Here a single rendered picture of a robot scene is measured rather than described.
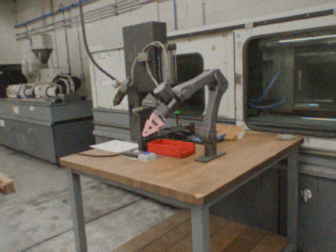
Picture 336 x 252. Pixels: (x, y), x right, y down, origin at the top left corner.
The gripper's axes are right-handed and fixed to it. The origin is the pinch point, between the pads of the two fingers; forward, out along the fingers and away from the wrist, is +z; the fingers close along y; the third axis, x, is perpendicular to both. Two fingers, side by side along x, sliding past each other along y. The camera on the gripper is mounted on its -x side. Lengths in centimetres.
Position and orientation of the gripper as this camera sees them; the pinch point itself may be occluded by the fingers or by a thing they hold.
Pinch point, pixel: (145, 132)
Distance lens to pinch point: 135.6
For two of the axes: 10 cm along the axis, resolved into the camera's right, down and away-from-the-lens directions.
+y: 2.3, -2.0, -9.5
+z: -6.2, 7.2, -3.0
